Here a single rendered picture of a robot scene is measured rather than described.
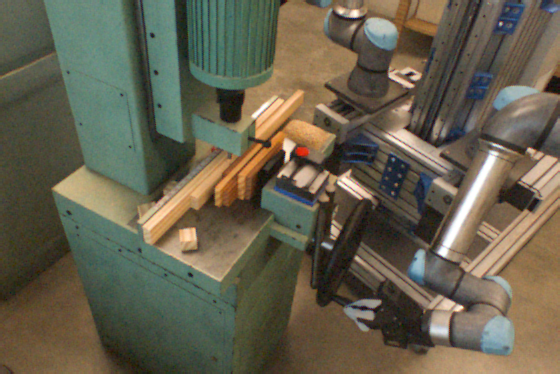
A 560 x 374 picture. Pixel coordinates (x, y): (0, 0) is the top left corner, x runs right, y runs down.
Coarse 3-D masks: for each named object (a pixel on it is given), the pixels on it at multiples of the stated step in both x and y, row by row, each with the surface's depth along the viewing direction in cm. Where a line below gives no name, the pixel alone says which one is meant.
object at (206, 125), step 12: (204, 108) 111; (216, 108) 112; (192, 120) 111; (204, 120) 109; (216, 120) 108; (240, 120) 109; (252, 120) 109; (192, 132) 113; (204, 132) 111; (216, 132) 109; (228, 132) 107; (240, 132) 106; (252, 132) 111; (216, 144) 112; (228, 144) 110; (240, 144) 108; (252, 144) 114
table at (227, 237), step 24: (288, 120) 140; (288, 144) 132; (192, 216) 109; (216, 216) 110; (240, 216) 111; (264, 216) 111; (168, 240) 104; (216, 240) 105; (240, 240) 105; (288, 240) 113; (168, 264) 104; (192, 264) 99; (216, 264) 100; (240, 264) 104; (216, 288) 100
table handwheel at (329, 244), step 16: (368, 208) 112; (352, 224) 105; (336, 240) 105; (352, 240) 116; (336, 256) 104; (352, 256) 114; (336, 272) 111; (320, 288) 107; (336, 288) 124; (320, 304) 112
